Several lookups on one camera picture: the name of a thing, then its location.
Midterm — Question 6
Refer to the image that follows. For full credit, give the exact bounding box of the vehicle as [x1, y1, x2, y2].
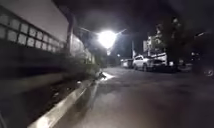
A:
[120, 58, 135, 70]

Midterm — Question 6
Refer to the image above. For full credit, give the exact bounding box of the street lamp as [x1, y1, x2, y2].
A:
[96, 29, 119, 56]

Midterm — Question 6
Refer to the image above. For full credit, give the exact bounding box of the pole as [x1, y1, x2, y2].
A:
[130, 40, 135, 60]

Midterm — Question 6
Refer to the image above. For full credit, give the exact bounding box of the white car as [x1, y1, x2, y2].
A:
[132, 54, 167, 72]

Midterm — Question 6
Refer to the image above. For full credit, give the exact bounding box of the grey asphalt road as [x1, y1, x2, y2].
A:
[54, 66, 214, 128]

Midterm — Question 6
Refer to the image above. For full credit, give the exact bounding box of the pale concrete kerb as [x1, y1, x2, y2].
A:
[27, 71, 110, 128]

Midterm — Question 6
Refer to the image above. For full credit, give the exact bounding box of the tree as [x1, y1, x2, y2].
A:
[154, 16, 197, 68]

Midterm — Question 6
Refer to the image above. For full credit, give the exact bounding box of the dark pavement strip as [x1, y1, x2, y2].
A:
[0, 74, 96, 128]

